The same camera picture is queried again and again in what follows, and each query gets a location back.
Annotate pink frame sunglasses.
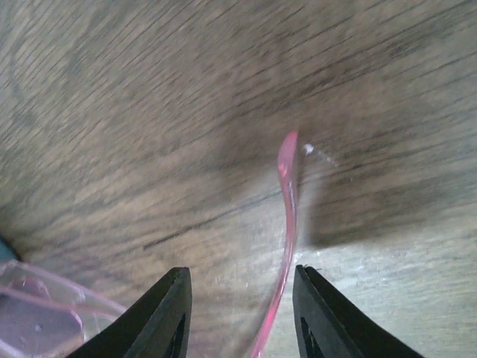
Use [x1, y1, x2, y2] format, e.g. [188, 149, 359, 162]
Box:
[0, 129, 301, 358]

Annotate grey green glasses case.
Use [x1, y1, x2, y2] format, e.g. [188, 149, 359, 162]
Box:
[0, 235, 21, 263]

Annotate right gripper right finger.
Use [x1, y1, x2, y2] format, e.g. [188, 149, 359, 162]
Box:
[292, 265, 422, 358]

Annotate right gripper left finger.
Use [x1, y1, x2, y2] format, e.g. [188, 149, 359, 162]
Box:
[69, 267, 192, 358]

